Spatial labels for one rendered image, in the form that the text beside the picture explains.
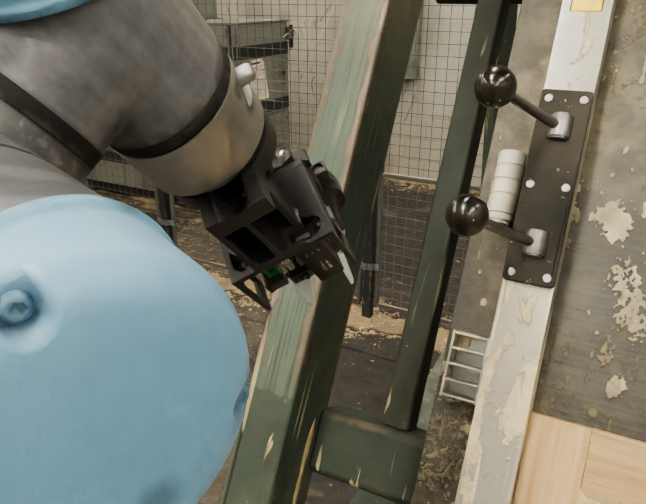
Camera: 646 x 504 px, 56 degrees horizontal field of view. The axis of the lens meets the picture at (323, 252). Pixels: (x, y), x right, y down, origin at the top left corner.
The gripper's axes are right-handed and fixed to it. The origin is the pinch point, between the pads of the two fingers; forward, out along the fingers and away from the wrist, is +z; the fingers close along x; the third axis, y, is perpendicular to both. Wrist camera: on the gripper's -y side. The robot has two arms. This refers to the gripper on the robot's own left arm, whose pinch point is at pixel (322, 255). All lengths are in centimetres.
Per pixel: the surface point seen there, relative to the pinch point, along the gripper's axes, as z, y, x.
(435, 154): 427, -298, 58
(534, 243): 12.4, 2.4, 17.5
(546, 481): 21.9, 21.0, 7.9
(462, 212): 2.7, 1.0, 12.2
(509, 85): 0.5, -6.9, 20.9
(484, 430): 18.9, 15.0, 4.9
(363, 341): 242, -89, -40
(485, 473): 19.9, 18.4, 3.1
